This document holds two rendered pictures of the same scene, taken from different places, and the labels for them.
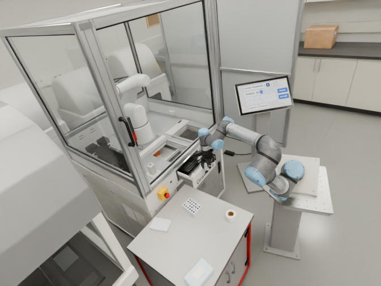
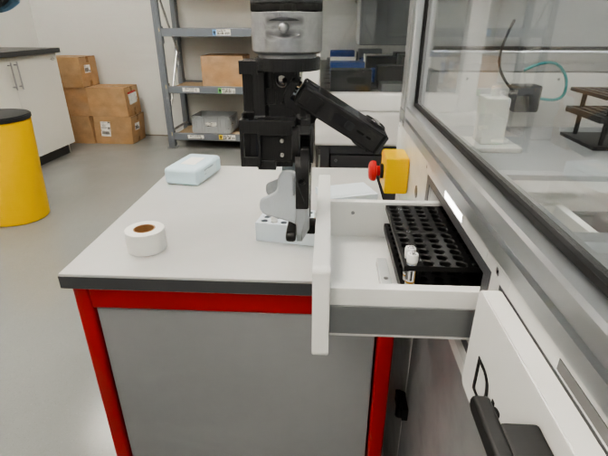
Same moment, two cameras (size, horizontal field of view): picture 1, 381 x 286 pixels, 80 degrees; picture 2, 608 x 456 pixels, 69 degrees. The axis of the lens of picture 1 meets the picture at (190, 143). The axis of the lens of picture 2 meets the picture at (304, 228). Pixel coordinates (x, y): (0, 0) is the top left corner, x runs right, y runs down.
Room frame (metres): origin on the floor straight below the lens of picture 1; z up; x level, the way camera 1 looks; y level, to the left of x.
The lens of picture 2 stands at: (1.66, -0.40, 1.14)
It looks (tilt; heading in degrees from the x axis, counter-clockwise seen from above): 25 degrees down; 141
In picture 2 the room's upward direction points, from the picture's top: straight up
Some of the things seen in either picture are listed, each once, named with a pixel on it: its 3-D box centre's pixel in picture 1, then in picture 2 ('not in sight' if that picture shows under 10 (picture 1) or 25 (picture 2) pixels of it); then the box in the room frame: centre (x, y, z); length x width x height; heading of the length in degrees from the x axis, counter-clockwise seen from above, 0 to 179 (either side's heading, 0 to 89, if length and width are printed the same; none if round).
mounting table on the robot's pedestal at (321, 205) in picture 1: (292, 188); not in sight; (1.11, -0.69, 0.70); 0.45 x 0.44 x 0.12; 65
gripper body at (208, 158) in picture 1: (207, 155); (281, 113); (1.25, -0.10, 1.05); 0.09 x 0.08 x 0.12; 48
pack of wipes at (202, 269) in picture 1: (199, 274); (194, 168); (0.59, 0.08, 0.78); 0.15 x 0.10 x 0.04; 128
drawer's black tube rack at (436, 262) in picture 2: (183, 163); (478, 255); (1.42, 0.08, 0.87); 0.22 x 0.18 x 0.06; 48
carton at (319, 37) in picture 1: (320, 37); not in sight; (3.76, -2.38, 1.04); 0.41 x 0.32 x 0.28; 45
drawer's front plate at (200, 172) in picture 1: (204, 171); (322, 248); (1.28, -0.07, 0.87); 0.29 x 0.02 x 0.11; 138
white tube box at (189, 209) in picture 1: (191, 207); (292, 225); (1.04, 0.07, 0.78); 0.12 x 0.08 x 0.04; 38
